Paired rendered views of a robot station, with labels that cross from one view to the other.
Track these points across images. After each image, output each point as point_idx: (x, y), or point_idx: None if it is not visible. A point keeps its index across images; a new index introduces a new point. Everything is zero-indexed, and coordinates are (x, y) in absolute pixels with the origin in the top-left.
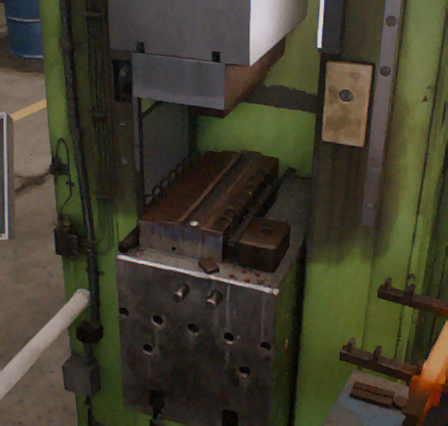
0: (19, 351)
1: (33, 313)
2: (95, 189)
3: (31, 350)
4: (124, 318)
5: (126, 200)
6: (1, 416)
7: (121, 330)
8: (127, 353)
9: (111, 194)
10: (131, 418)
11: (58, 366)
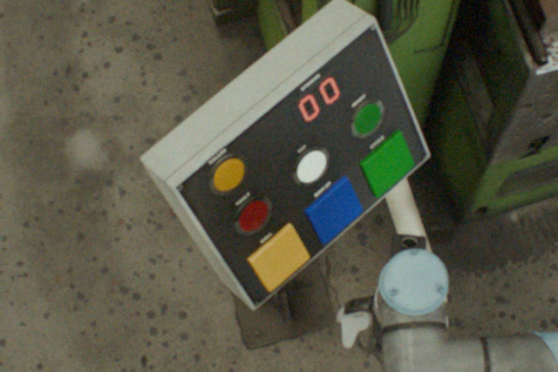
0: (79, 98)
1: (29, 29)
2: None
3: (409, 204)
4: (523, 111)
5: None
6: (167, 203)
7: (514, 120)
8: (514, 131)
9: None
10: (494, 167)
11: (153, 85)
